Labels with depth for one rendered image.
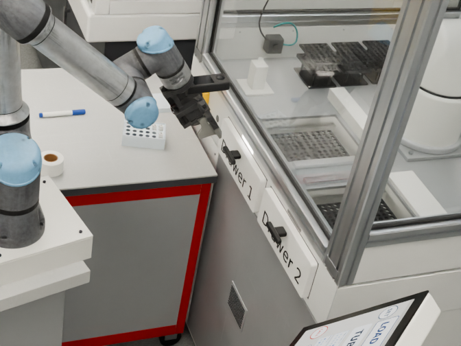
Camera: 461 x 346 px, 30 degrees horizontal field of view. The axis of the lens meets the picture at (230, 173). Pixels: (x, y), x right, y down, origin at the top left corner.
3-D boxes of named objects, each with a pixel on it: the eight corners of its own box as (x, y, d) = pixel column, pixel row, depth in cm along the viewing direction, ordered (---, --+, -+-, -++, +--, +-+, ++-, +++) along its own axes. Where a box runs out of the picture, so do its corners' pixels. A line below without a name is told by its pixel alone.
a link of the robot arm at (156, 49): (128, 36, 200) (160, 17, 199) (149, 68, 207) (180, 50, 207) (136, 53, 194) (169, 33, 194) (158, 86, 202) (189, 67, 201)
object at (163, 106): (136, 114, 262) (136, 110, 261) (128, 99, 268) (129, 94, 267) (175, 112, 267) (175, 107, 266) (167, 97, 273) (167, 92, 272)
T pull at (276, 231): (276, 245, 202) (278, 241, 201) (265, 224, 208) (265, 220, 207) (290, 243, 203) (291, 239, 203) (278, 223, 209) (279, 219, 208)
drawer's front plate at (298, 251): (301, 299, 200) (311, 265, 194) (256, 220, 221) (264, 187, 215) (308, 298, 201) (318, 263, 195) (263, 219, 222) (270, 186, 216)
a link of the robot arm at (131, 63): (102, 91, 193) (144, 66, 193) (92, 64, 201) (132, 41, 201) (119, 114, 199) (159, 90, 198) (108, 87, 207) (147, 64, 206)
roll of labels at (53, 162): (32, 166, 233) (32, 154, 231) (54, 159, 238) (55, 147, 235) (45, 180, 230) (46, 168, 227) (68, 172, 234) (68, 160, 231)
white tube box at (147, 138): (121, 145, 248) (122, 134, 246) (123, 129, 255) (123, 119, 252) (164, 150, 250) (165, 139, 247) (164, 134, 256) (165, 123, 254)
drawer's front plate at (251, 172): (253, 213, 223) (261, 180, 217) (216, 149, 244) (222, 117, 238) (258, 213, 224) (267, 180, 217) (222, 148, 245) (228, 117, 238)
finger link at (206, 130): (204, 147, 221) (188, 121, 216) (223, 134, 221) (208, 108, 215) (207, 152, 218) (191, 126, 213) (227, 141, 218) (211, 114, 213)
